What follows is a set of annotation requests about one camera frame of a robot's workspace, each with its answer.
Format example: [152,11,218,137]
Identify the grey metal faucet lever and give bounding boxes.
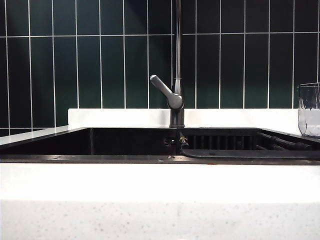
[149,74,185,110]

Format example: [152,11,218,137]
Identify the black kitchen sink basin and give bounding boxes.
[0,126,320,166]

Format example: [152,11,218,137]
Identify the clear glass mug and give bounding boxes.
[296,82,320,138]

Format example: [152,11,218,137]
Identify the black roll-up drying rack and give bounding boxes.
[177,129,320,160]

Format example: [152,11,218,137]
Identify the dark metal gooseneck faucet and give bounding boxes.
[168,0,186,129]

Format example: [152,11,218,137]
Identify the white stone backsplash ledge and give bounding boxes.
[67,107,301,129]

